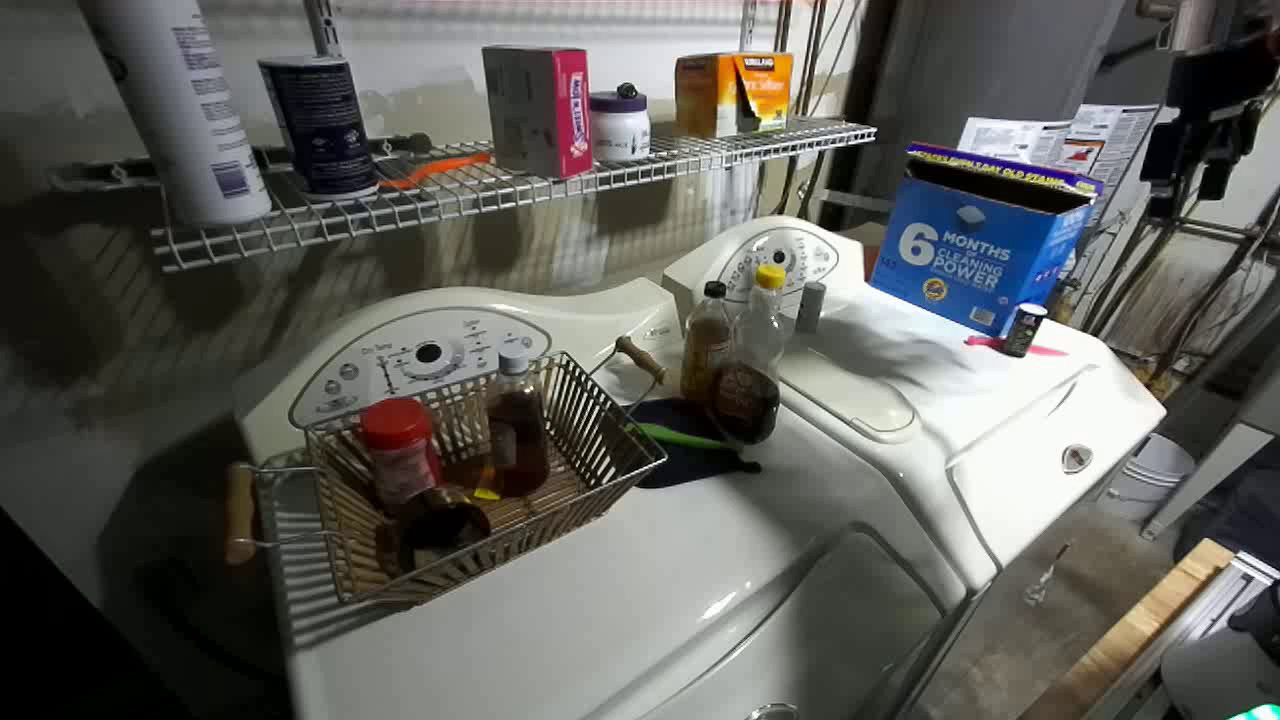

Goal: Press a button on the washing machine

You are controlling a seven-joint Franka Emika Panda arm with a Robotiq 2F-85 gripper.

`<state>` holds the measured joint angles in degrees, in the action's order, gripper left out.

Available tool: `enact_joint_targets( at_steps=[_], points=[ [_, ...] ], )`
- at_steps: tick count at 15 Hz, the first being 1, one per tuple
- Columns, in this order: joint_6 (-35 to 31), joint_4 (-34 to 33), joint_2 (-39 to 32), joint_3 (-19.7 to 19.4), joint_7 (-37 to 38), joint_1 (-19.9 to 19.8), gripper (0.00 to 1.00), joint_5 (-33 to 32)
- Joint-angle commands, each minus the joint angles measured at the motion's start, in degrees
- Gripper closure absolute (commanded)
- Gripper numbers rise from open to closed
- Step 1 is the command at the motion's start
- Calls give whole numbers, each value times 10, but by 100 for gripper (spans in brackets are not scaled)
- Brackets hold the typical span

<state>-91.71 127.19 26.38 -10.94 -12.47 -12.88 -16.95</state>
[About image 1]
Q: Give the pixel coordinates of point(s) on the wire basket with wooden handles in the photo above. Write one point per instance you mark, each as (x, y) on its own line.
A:
(442, 507)

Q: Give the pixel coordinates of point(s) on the white wire wall shelf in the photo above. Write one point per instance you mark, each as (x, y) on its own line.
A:
(476, 195)

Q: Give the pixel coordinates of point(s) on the white printed cardboard box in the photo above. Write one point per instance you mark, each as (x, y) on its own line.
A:
(1103, 141)

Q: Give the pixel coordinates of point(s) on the pink and grey box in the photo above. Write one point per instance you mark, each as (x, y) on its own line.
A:
(537, 100)

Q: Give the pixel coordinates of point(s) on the red lid spice jar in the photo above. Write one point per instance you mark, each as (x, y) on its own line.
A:
(397, 438)

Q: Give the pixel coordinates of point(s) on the yellow cap clear bottle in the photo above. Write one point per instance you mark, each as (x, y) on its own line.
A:
(765, 325)

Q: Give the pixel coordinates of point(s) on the dark blue cylindrical container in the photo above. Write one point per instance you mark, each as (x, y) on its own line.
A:
(320, 126)

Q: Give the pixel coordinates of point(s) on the white jar with dark lid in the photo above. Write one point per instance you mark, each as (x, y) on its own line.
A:
(621, 126)

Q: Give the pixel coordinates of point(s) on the dark round bowl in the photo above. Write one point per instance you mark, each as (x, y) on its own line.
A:
(745, 403)

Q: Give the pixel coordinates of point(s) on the orange tool on shelf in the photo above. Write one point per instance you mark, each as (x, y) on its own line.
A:
(434, 171)

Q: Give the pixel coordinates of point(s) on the wooden plank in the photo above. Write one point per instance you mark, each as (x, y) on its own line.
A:
(1131, 636)

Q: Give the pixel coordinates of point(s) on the small dark can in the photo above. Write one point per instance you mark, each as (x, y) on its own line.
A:
(1021, 331)

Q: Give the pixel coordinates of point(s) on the orange cardboard box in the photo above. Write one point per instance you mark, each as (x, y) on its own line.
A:
(734, 95)

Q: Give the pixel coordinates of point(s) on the white spray can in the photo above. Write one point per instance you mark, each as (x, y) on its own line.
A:
(176, 95)

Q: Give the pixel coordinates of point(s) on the dark sauce bottle in basket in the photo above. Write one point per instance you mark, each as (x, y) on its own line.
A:
(519, 430)

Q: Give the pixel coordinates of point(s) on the brown glass bottle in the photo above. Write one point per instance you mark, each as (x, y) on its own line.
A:
(706, 336)

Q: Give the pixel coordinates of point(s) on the white dryer machine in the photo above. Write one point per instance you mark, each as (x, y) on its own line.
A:
(989, 451)

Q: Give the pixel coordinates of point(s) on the white washing machine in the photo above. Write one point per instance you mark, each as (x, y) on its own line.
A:
(797, 591)

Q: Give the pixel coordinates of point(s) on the blue cardboard battery box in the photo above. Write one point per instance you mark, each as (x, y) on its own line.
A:
(973, 236)

